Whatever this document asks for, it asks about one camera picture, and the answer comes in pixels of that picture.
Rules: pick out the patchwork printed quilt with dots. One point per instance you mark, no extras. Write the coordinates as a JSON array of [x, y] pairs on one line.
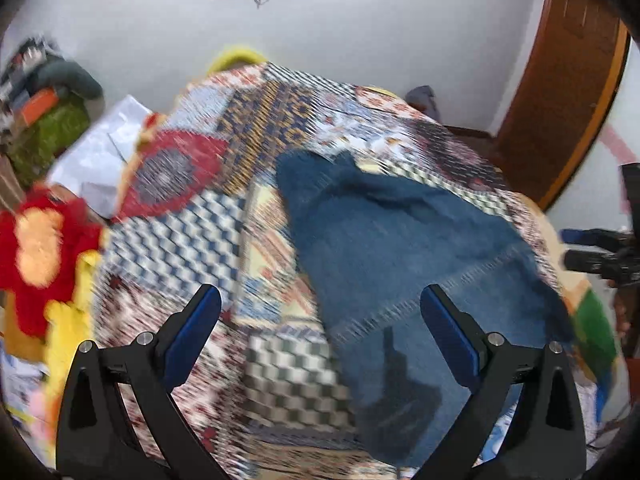
[[200, 240]]

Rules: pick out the green cloth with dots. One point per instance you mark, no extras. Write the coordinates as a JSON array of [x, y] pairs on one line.
[[47, 135]]

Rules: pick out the grey plush toy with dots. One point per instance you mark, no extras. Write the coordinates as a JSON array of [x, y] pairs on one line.
[[70, 77]]

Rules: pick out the blue denim jacket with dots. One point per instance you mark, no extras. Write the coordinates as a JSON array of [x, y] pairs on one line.
[[400, 240]]

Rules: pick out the brown wooden door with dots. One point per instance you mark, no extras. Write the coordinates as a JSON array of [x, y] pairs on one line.
[[560, 70]]

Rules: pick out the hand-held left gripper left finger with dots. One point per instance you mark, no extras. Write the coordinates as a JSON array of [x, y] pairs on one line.
[[192, 332]]

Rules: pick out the white sheet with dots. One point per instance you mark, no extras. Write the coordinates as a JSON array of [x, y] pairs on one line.
[[100, 155]]

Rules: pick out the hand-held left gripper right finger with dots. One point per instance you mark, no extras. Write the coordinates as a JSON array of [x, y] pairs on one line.
[[447, 332]]

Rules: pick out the orange box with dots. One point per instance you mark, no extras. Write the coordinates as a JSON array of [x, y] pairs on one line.
[[40, 104]]

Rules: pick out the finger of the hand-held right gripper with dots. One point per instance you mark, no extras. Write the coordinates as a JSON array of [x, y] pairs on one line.
[[587, 261], [582, 236]]

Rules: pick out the dark purple cushion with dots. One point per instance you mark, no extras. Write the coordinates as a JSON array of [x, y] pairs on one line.
[[425, 102]]

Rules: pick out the red yellow plush blanket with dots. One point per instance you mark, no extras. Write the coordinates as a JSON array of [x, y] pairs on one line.
[[45, 260]]

